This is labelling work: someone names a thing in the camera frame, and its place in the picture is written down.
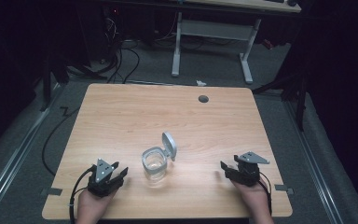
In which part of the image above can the white frame desk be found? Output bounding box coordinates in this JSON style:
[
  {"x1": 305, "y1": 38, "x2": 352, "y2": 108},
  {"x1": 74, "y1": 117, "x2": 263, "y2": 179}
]
[{"x1": 171, "y1": 0, "x2": 302, "y2": 85}]

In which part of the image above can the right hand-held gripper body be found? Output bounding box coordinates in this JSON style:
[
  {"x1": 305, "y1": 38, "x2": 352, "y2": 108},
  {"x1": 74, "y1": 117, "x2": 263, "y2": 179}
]
[{"x1": 233, "y1": 151, "x2": 270, "y2": 188}]

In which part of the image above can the black floor cable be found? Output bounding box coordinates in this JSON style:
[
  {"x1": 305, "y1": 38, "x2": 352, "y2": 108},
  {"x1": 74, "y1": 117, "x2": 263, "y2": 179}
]
[{"x1": 41, "y1": 105, "x2": 81, "y2": 177}]

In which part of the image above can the black stand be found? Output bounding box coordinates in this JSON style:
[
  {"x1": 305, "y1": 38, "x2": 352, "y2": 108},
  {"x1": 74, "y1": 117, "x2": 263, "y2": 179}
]
[
  {"x1": 39, "y1": 55, "x2": 71, "y2": 113},
  {"x1": 253, "y1": 70, "x2": 310, "y2": 132}
]

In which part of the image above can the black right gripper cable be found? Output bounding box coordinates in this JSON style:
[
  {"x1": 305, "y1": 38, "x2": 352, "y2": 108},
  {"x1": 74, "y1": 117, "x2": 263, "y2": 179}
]
[{"x1": 258, "y1": 171, "x2": 273, "y2": 217}]

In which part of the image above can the bundle of black cables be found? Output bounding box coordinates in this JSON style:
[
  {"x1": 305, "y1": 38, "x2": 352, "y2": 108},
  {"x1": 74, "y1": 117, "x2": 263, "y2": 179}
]
[{"x1": 106, "y1": 39, "x2": 141, "y2": 85}]

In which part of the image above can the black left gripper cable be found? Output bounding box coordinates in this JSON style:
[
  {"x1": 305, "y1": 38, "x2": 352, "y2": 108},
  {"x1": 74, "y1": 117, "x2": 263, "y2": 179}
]
[{"x1": 68, "y1": 165, "x2": 97, "y2": 224}]

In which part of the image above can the grey tape strip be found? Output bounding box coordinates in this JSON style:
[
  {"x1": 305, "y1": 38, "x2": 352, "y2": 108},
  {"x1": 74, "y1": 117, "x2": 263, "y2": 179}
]
[
  {"x1": 40, "y1": 187, "x2": 63, "y2": 197},
  {"x1": 274, "y1": 184, "x2": 295, "y2": 196}
]

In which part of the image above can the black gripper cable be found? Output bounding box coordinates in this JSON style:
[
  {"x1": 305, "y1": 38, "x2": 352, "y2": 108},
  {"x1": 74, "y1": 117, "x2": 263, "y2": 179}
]
[
  {"x1": 68, "y1": 165, "x2": 97, "y2": 224},
  {"x1": 258, "y1": 171, "x2": 273, "y2": 217}
]

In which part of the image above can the person's left hand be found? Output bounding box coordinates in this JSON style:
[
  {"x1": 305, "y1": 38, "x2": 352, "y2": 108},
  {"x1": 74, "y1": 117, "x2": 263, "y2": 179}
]
[{"x1": 76, "y1": 188, "x2": 118, "y2": 220}]

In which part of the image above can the clear jar with grey lid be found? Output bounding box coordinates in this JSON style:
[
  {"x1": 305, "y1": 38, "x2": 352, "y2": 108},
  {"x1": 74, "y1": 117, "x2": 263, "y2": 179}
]
[{"x1": 141, "y1": 131, "x2": 178, "y2": 183}]

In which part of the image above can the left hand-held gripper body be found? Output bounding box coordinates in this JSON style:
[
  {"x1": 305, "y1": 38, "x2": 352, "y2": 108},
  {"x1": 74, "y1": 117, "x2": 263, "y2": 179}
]
[{"x1": 87, "y1": 158, "x2": 124, "y2": 198}]

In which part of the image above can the metal floor rail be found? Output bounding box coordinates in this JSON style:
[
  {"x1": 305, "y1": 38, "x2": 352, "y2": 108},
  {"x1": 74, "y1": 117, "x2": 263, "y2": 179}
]
[
  {"x1": 0, "y1": 83, "x2": 65, "y2": 219},
  {"x1": 283, "y1": 100, "x2": 345, "y2": 224}
]

